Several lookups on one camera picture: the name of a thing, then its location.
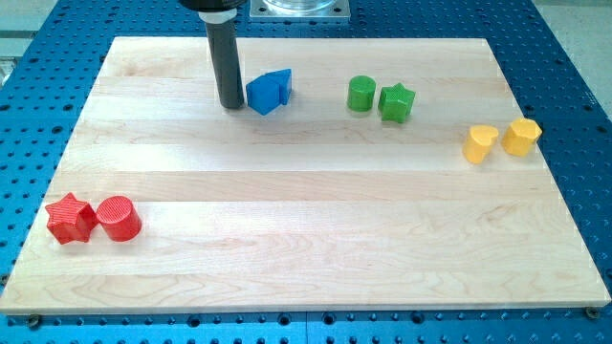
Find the black robot arm end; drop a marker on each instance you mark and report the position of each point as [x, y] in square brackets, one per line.
[211, 5]

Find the green star block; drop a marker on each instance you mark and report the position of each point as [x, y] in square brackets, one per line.
[395, 103]

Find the red star block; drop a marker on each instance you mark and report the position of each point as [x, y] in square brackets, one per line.
[71, 220]

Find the wooden board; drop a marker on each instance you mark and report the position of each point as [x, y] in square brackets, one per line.
[313, 207]

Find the blue cube block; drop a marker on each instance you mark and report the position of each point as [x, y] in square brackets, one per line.
[263, 95]

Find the blue triangular block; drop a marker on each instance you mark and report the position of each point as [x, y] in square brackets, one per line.
[283, 78]

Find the green cylinder block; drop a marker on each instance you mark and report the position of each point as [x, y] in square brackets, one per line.
[361, 90]

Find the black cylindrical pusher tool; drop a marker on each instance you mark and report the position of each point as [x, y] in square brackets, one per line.
[221, 34]

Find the yellow heart block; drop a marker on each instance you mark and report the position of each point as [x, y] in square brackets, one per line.
[479, 142]

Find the red cylinder block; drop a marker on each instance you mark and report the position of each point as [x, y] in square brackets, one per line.
[119, 218]

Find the yellow hexagon block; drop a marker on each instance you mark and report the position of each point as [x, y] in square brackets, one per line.
[520, 137]

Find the clear robot base plate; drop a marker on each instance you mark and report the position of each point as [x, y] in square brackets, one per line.
[299, 10]

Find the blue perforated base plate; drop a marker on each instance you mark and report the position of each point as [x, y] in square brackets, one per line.
[41, 101]

